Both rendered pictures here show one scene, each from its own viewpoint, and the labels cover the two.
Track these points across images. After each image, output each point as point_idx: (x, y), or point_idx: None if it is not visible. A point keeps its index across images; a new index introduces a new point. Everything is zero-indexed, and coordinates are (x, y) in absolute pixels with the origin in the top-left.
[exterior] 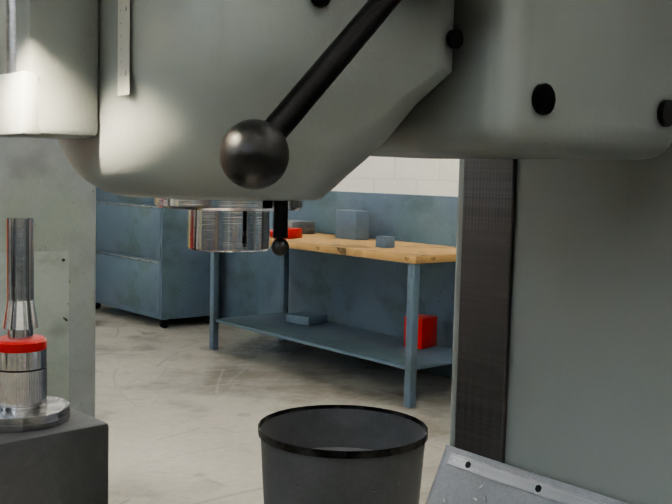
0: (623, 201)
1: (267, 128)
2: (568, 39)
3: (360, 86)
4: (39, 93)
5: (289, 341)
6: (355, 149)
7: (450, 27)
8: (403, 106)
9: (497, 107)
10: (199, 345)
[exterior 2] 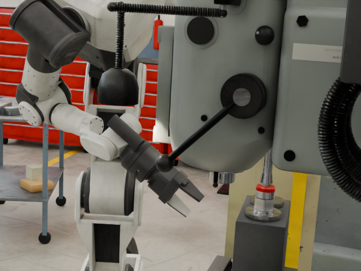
0: None
1: (162, 158)
2: (307, 134)
3: (223, 143)
4: (157, 132)
5: None
6: (231, 160)
7: (262, 125)
8: (246, 149)
9: (273, 155)
10: None
